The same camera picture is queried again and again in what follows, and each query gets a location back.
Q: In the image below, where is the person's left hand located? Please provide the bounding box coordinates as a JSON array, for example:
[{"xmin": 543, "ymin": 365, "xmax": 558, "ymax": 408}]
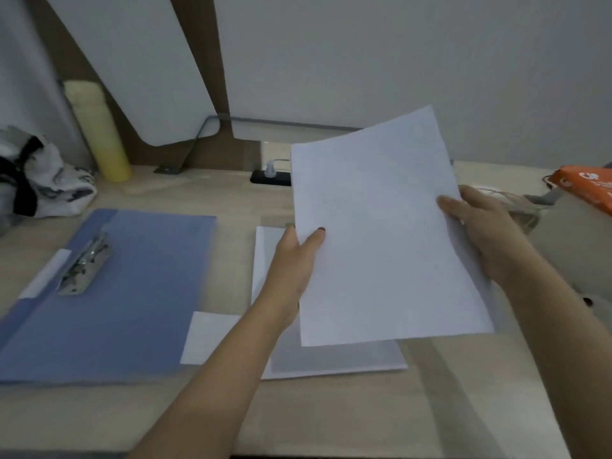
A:
[{"xmin": 253, "ymin": 225, "xmax": 327, "ymax": 330}]

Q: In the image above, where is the person's right hand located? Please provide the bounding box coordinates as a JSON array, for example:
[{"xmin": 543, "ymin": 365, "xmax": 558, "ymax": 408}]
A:
[{"xmin": 436, "ymin": 184, "xmax": 536, "ymax": 290}]

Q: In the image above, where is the transparent folder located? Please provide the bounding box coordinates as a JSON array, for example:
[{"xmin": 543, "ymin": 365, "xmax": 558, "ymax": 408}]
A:
[{"xmin": 0, "ymin": 207, "xmax": 417, "ymax": 386}]

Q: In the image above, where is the blue folder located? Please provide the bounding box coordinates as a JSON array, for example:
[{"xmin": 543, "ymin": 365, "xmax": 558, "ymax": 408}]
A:
[{"xmin": 0, "ymin": 207, "xmax": 217, "ymax": 386}]

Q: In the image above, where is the metal clip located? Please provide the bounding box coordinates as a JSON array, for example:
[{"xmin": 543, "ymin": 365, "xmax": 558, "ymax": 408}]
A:
[{"xmin": 56, "ymin": 229, "xmax": 112, "ymax": 297}]

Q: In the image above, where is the person's left forearm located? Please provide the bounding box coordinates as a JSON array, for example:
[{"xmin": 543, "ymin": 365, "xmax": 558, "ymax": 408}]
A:
[{"xmin": 129, "ymin": 300, "xmax": 297, "ymax": 459}]

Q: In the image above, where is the person's right forearm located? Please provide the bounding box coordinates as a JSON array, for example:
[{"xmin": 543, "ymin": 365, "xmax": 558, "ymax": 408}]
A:
[{"xmin": 497, "ymin": 248, "xmax": 612, "ymax": 459}]

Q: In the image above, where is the grey box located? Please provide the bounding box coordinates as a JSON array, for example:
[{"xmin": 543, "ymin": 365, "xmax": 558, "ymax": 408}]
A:
[{"xmin": 528, "ymin": 186, "xmax": 612, "ymax": 307}]

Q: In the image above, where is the black power strip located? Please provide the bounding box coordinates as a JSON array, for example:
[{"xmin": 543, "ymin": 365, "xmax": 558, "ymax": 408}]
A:
[{"xmin": 250, "ymin": 169, "xmax": 293, "ymax": 187}]

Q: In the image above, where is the orange paper package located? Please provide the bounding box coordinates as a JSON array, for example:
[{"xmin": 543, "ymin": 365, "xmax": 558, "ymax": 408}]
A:
[{"xmin": 547, "ymin": 165, "xmax": 612, "ymax": 217}]

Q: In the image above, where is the grey controller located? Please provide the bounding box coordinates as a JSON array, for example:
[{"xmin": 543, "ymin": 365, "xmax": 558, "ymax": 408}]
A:
[{"xmin": 571, "ymin": 281, "xmax": 612, "ymax": 338}]

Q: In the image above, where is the large white board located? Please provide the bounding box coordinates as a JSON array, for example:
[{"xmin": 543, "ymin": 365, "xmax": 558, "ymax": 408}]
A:
[{"xmin": 212, "ymin": 0, "xmax": 612, "ymax": 170}]

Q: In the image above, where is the yellow bottle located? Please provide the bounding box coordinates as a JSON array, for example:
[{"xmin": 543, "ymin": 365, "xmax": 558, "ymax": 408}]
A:
[{"xmin": 63, "ymin": 80, "xmax": 134, "ymax": 183}]

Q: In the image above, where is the white black printed bag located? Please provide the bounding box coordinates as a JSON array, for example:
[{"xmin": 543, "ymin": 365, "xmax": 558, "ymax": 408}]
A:
[{"xmin": 0, "ymin": 126, "xmax": 98, "ymax": 230}]

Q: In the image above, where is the brown cardboard board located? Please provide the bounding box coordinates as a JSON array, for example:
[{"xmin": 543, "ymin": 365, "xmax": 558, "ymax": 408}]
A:
[{"xmin": 24, "ymin": 0, "xmax": 264, "ymax": 170}]

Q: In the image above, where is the white rounded board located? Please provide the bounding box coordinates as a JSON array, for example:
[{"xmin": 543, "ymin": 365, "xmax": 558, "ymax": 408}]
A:
[{"xmin": 43, "ymin": 0, "xmax": 222, "ymax": 148}]

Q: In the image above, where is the tangle of white cables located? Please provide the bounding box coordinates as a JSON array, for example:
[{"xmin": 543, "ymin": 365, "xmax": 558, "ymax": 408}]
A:
[{"xmin": 470, "ymin": 185, "xmax": 544, "ymax": 230}]

